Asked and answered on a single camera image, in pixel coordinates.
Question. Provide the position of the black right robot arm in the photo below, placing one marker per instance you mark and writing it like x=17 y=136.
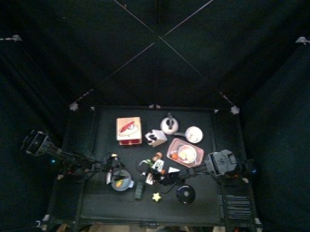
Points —
x=221 y=163

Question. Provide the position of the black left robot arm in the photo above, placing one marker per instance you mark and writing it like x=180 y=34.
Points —
x=61 y=152

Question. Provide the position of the yellow toy starfruit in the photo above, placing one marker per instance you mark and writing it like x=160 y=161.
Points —
x=157 y=197

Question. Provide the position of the orange green toy vegetable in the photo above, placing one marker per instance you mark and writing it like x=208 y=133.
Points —
x=120 y=183

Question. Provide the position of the grey-blue toy pot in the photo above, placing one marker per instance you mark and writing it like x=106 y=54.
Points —
x=122 y=183

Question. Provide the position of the white triangular toy piece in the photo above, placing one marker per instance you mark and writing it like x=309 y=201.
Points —
x=173 y=170

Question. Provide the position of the black white green toy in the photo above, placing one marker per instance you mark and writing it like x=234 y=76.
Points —
x=145 y=164

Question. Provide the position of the dark green block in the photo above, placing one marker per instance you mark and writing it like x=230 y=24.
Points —
x=140 y=190

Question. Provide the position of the brown toy mushroom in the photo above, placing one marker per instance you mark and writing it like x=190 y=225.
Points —
x=157 y=156

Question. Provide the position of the black round disc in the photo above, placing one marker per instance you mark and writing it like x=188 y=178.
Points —
x=186 y=194

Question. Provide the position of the small orange toy food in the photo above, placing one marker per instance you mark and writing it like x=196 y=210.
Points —
x=174 y=156

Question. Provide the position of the white plate with egg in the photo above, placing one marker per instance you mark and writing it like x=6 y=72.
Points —
x=188 y=154

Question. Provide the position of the white cube black letter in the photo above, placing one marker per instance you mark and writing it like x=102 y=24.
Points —
x=156 y=137

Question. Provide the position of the red snack box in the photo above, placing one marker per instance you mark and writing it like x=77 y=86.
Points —
x=129 y=130

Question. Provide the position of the pink rectangular tray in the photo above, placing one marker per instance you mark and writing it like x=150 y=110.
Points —
x=198 y=151

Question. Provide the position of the white round ladle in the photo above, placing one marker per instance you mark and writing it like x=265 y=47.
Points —
x=194 y=134

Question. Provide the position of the white toy kettle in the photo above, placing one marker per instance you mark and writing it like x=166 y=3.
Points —
x=170 y=124

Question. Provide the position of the silver frame corner bracket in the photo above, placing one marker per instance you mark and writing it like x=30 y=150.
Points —
x=74 y=106
x=17 y=38
x=234 y=109
x=303 y=40

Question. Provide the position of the silver frame middle bracket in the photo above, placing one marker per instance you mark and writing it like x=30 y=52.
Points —
x=154 y=106

